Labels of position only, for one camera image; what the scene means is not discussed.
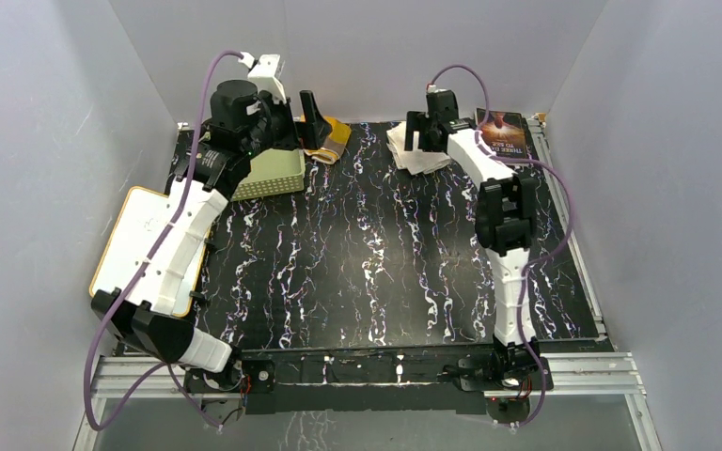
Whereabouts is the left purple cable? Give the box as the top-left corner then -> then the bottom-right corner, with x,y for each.
83,50 -> 247,432

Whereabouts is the green plastic basket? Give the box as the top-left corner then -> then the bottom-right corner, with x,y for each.
231,149 -> 306,201

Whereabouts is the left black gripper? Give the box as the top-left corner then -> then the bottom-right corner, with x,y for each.
242,92 -> 331,160

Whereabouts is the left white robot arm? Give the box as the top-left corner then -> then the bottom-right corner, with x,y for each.
91,80 -> 331,391

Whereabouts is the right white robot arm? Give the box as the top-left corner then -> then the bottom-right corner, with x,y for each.
404,86 -> 539,389

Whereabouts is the white towel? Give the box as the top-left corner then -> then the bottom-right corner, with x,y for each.
386,122 -> 452,176

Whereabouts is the book with dark cover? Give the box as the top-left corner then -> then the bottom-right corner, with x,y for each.
476,108 -> 529,159

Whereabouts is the yellow brown folded cloth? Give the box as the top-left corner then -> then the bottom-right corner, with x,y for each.
304,117 -> 352,165

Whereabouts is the whiteboard with yellow frame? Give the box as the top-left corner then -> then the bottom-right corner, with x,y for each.
88,186 -> 206,319

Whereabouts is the aluminium frame rail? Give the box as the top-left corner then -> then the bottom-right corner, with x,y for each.
89,348 -> 646,399

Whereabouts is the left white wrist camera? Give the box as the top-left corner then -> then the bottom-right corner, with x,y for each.
239,52 -> 287,104

